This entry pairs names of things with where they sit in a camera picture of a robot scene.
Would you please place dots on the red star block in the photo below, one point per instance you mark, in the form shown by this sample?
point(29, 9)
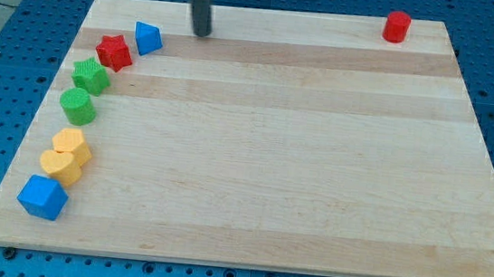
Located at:
point(113, 52)

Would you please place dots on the red cylinder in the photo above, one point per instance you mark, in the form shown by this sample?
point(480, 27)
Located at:
point(396, 26)

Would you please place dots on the yellow heart block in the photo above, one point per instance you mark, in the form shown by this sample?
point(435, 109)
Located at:
point(61, 166)

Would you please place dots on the green cylinder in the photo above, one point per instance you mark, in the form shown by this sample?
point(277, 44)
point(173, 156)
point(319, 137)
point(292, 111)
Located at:
point(77, 106)

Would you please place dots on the wooden board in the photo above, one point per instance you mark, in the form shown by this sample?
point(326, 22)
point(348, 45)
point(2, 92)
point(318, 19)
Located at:
point(284, 141)

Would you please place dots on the blue cube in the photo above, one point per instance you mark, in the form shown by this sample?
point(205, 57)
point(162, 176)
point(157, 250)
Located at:
point(43, 197)

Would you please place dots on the blue triangular prism block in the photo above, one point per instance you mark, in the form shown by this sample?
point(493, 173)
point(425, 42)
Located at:
point(148, 38)

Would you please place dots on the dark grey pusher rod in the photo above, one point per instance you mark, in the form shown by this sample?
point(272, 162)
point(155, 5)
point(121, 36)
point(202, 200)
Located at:
point(201, 16)

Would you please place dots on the yellow hexagon block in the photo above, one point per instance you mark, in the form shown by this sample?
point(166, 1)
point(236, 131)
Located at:
point(73, 141)

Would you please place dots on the green star block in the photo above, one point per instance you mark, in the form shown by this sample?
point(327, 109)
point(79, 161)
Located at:
point(90, 76)

